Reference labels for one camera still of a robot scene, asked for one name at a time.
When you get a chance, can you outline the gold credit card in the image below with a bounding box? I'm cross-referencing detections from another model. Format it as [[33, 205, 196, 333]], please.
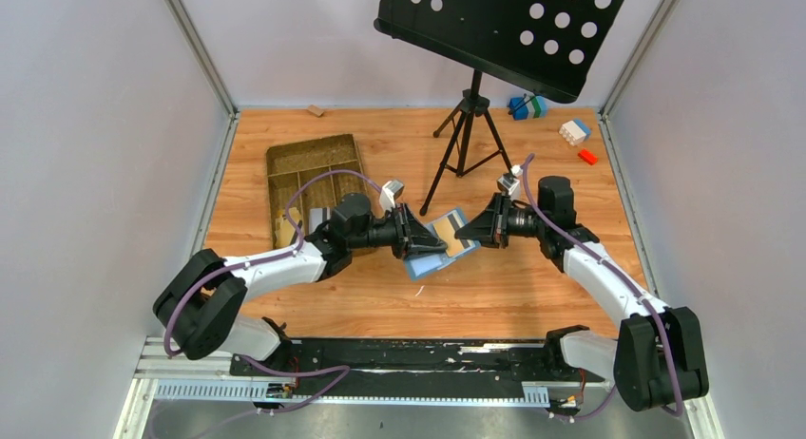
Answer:
[[274, 207, 304, 249]]

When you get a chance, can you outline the small wooden block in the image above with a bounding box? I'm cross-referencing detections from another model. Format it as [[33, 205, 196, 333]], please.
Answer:
[[306, 105, 325, 118]]

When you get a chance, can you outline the blue green toy block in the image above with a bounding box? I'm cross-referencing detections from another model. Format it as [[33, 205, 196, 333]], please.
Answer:
[[508, 95, 548, 121]]

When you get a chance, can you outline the silver credit card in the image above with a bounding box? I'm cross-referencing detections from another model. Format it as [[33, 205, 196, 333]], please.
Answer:
[[307, 207, 331, 233]]

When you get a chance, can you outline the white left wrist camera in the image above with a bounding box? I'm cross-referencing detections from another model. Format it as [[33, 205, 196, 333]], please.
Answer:
[[378, 179, 405, 211]]

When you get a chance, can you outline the red toy block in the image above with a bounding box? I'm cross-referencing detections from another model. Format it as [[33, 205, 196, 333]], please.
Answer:
[[578, 149, 599, 165]]

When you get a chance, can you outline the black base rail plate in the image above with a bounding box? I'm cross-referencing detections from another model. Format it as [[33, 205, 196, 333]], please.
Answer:
[[263, 337, 603, 400]]

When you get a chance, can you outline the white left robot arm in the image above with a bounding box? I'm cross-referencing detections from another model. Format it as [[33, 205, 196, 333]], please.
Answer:
[[152, 193, 448, 361]]

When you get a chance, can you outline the blue leather card holder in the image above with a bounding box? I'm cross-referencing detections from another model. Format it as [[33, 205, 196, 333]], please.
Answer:
[[402, 207, 482, 282]]

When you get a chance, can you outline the white blue toy block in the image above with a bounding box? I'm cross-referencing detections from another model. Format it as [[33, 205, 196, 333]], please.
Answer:
[[558, 119, 592, 146]]

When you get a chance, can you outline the black music stand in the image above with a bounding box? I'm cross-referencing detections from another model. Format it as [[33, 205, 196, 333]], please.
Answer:
[[374, 0, 624, 215]]

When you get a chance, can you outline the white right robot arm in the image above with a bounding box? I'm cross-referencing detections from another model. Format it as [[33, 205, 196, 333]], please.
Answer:
[[455, 174, 710, 414]]

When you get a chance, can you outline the woven compartment tray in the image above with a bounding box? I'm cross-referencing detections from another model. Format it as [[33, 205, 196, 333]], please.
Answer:
[[265, 134, 370, 249]]

